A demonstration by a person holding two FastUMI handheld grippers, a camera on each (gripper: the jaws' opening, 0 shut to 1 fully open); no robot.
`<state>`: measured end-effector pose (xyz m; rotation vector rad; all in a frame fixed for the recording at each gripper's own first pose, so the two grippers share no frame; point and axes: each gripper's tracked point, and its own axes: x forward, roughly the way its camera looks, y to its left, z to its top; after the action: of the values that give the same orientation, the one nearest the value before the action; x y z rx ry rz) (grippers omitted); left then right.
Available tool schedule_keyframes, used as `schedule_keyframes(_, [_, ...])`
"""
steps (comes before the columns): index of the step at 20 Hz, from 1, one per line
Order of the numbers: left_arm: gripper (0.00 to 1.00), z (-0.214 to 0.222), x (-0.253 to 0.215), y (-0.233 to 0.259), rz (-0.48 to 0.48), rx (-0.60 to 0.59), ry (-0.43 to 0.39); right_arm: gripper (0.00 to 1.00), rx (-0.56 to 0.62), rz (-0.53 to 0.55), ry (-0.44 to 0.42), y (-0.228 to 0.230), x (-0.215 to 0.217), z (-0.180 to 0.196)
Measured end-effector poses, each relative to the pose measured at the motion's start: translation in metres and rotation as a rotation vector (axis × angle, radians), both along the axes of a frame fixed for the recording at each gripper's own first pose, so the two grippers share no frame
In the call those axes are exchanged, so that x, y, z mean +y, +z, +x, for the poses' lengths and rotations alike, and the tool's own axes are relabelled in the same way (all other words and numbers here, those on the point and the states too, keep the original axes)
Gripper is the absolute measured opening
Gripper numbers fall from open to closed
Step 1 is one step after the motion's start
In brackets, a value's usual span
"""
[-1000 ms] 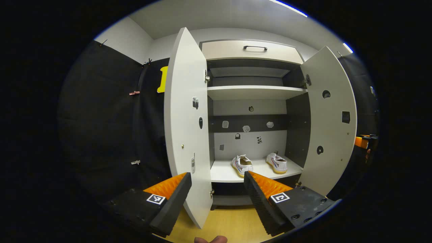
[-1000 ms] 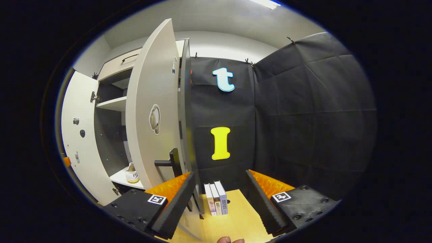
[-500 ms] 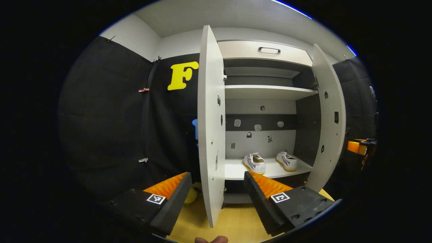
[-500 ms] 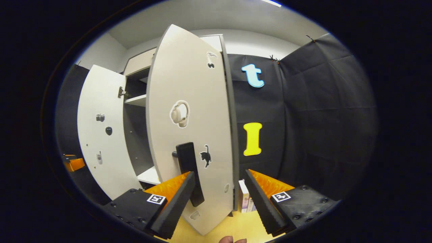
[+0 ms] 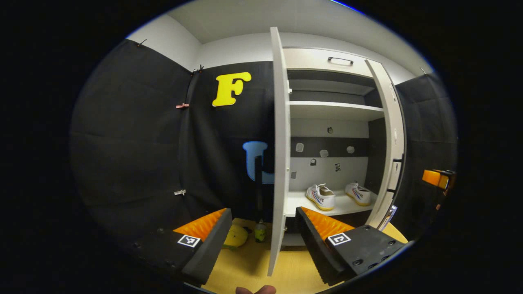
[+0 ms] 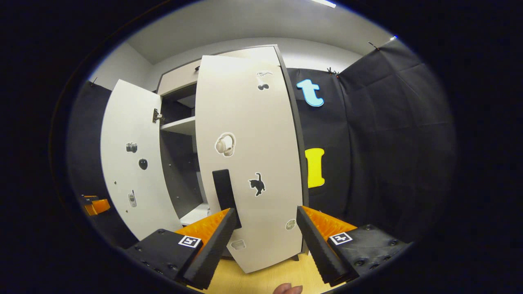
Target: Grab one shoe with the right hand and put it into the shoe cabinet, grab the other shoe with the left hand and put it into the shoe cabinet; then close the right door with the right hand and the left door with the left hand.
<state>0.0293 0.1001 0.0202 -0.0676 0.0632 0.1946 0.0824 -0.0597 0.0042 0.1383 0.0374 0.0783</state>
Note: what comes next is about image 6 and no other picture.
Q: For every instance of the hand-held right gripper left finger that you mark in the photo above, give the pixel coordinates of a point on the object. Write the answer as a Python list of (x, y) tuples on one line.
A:
[(212, 253)]

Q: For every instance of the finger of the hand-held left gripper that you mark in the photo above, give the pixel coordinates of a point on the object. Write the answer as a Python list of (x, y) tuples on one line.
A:
[(98, 206)]

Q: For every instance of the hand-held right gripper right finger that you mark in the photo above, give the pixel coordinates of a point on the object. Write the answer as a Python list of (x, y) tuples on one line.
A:
[(314, 249)]

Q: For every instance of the white cabinet door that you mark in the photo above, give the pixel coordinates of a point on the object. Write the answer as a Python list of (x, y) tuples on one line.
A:
[(130, 122), (253, 122)]

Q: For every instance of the white shoe cabinet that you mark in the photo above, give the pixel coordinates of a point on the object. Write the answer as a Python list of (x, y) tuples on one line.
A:
[(179, 126)]

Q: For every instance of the white cabinet drawer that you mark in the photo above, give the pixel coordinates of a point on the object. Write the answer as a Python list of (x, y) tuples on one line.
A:
[(175, 79)]

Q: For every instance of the black backdrop cloth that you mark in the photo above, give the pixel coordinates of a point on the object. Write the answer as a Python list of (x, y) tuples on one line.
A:
[(388, 143)]

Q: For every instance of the long ceiling light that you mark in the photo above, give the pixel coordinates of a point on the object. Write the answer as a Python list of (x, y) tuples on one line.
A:
[(323, 3)]

